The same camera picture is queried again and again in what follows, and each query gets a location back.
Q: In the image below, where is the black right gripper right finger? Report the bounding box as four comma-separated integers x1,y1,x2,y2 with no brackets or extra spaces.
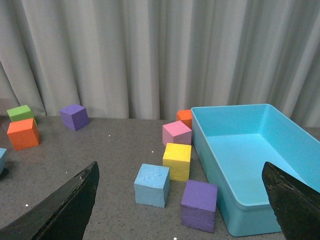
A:
262,161,320,240

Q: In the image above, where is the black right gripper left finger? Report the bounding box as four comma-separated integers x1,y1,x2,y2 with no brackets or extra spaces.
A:
0,161,100,240

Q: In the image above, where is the light blue foam cube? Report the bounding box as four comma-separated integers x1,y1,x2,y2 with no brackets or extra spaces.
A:
134,163,170,208
0,148,7,174

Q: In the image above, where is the light blue plastic bin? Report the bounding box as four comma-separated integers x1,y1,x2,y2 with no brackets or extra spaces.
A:
191,104,320,237

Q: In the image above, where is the orange foam cube left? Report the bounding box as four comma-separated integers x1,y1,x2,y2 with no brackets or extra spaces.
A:
7,118,40,151

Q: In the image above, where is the purple foam cube near bin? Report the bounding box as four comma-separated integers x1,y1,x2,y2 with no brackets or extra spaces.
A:
181,180,218,233

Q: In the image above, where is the purple foam cube far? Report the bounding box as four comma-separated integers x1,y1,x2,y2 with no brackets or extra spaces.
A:
59,104,90,131

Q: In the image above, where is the green foam cube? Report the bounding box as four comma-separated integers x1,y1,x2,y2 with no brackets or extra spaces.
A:
7,105,37,126

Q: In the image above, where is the yellow foam cube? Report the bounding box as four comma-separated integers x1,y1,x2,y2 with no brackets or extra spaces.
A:
162,143,192,182

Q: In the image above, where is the pink foam cube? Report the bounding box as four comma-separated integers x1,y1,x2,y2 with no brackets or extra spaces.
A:
162,120,192,146

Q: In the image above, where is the orange foam cube by bin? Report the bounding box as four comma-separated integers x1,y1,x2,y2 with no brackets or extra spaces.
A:
176,109,192,129

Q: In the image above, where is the grey curtain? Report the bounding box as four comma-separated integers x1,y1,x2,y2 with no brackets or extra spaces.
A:
0,0,320,127

